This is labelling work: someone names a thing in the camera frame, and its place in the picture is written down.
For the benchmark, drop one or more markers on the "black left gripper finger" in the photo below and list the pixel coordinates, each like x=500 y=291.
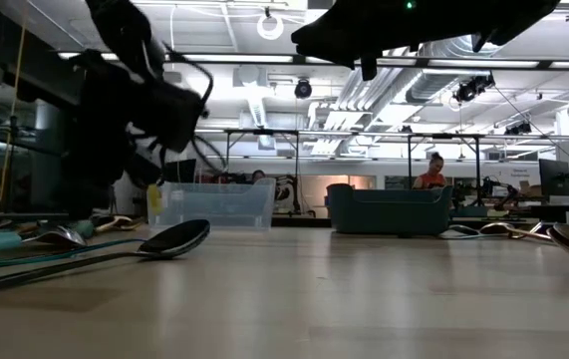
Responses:
x=85 y=204

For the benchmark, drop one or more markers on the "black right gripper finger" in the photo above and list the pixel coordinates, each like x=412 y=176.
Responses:
x=334 y=40

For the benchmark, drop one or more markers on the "silver spoon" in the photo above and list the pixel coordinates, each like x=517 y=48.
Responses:
x=495 y=228

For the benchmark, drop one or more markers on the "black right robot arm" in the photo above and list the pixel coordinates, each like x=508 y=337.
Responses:
x=513 y=20

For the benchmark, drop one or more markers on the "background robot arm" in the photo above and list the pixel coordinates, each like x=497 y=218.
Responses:
x=284 y=192
x=493 y=187

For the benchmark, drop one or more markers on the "gold spoon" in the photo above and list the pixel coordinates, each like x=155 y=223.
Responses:
x=114 y=223

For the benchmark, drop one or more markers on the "black ceiling spotlight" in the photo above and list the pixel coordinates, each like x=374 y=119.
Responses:
x=471 y=89
x=518 y=128
x=303 y=89

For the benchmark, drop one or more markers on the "black computer monitor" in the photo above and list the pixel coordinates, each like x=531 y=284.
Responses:
x=553 y=177
x=184 y=172

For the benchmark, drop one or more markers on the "overhead beam with light strips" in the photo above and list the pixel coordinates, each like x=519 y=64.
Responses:
x=239 y=58

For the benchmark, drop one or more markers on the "clear plastic bin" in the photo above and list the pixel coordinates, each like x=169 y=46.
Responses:
x=224 y=212

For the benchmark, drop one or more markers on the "person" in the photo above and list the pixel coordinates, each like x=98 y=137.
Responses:
x=258 y=175
x=433 y=177

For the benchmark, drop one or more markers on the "teal plastic bin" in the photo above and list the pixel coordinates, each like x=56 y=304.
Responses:
x=388 y=217

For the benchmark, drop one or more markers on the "black frame table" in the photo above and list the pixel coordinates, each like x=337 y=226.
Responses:
x=443 y=135
x=264 y=131

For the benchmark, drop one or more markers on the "black aluminium table frame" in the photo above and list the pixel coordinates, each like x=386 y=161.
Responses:
x=304 y=221

